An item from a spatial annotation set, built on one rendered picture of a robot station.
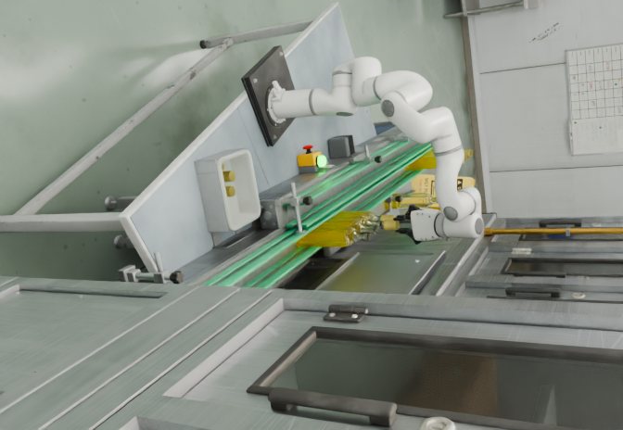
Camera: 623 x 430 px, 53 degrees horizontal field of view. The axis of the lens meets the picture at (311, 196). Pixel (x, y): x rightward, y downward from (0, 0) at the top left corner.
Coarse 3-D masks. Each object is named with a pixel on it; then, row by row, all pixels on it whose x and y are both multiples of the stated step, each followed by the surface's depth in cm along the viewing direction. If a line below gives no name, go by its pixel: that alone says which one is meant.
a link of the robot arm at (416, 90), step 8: (392, 72) 191; (400, 72) 190; (408, 72) 190; (376, 80) 193; (384, 80) 192; (392, 80) 191; (400, 80) 190; (408, 80) 190; (416, 80) 189; (424, 80) 189; (376, 88) 193; (384, 88) 192; (392, 88) 191; (400, 88) 185; (408, 88) 185; (416, 88) 186; (424, 88) 187; (376, 96) 195; (408, 96) 183; (416, 96) 185; (424, 96) 186; (408, 104) 183; (416, 104) 185; (424, 104) 188
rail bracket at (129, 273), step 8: (160, 264) 143; (120, 272) 147; (128, 272) 147; (136, 272) 148; (144, 272) 147; (160, 272) 143; (168, 272) 144; (176, 272) 141; (120, 280) 148; (128, 280) 148; (136, 280) 148; (160, 280) 143; (168, 280) 143; (176, 280) 141
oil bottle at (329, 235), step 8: (312, 232) 208; (320, 232) 207; (328, 232) 205; (336, 232) 204; (344, 232) 203; (352, 232) 203; (304, 240) 210; (312, 240) 209; (320, 240) 208; (328, 240) 206; (336, 240) 205; (344, 240) 203; (352, 240) 203
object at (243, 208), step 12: (228, 156) 188; (240, 156) 198; (228, 168) 199; (240, 168) 200; (252, 168) 198; (240, 180) 201; (252, 180) 199; (240, 192) 202; (252, 192) 200; (228, 204) 187; (240, 204) 203; (252, 204) 201; (228, 216) 187; (240, 216) 200; (252, 216) 199
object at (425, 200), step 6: (402, 198) 277; (408, 198) 276; (414, 198) 275; (420, 198) 274; (426, 198) 273; (432, 198) 273; (396, 204) 280; (402, 204) 278; (408, 204) 277; (414, 204) 276; (420, 204) 274; (426, 204) 273
